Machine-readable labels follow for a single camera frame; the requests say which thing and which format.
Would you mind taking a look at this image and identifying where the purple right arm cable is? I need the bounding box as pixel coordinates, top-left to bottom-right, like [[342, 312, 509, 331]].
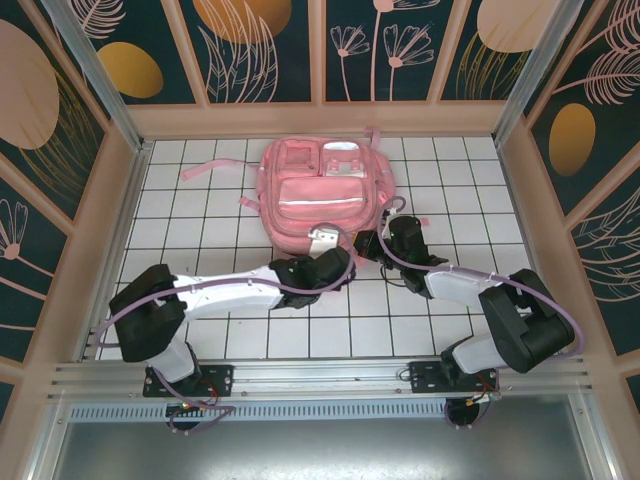
[[374, 196, 589, 431]]

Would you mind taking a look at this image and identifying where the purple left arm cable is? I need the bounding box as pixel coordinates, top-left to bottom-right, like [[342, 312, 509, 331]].
[[92, 222, 359, 436]]

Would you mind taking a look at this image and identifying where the grey metal shelf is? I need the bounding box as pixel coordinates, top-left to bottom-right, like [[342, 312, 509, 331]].
[[27, 399, 619, 480]]

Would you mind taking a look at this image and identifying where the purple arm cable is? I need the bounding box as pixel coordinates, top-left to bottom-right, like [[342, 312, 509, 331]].
[[374, 196, 589, 431], [92, 222, 359, 436]]

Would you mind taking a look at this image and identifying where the perforated metal cable tray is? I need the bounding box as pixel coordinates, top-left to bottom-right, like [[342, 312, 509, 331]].
[[67, 403, 586, 424]]

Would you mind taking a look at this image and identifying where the pink student backpack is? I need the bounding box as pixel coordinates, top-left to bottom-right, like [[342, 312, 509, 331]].
[[180, 126, 431, 296]]

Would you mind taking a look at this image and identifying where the aluminium mounting rail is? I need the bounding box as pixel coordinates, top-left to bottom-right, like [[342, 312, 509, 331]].
[[47, 354, 594, 401]]

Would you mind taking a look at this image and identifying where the aluminium corner post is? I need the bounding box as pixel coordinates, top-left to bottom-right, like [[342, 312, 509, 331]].
[[39, 0, 154, 159], [491, 0, 599, 149]]

